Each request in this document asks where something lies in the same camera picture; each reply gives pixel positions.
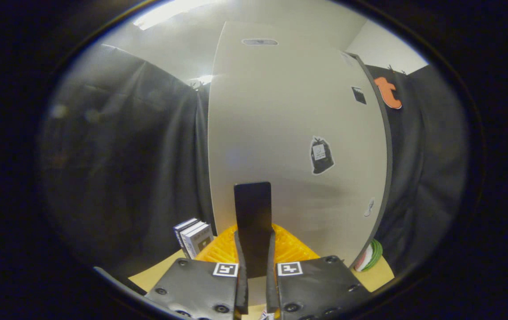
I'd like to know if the white spine book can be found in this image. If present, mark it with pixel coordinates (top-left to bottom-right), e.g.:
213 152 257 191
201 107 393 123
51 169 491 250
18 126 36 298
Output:
179 221 208 252

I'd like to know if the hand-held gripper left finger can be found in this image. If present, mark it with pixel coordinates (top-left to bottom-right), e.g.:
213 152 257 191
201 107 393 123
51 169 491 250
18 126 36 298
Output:
145 224 249 320

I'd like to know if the green red striped object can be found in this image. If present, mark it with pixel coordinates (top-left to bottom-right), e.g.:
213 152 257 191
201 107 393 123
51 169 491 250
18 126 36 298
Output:
354 239 383 272

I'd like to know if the grey shoe cabinet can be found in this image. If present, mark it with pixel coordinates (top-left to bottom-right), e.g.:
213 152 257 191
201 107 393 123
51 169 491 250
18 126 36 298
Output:
347 52 393 269

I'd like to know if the black door handle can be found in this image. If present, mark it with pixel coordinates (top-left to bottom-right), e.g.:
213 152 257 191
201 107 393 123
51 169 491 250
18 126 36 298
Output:
234 181 273 278

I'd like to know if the white shoe cabinet door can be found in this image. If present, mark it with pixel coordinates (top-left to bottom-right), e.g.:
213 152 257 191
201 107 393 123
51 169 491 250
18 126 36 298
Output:
207 20 390 307

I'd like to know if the grey cover book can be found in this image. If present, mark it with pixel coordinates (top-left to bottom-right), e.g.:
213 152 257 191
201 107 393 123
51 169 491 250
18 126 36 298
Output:
185 224 214 260

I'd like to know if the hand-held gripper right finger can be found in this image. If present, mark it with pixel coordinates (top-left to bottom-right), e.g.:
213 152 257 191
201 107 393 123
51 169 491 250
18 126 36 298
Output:
266 224 372 320

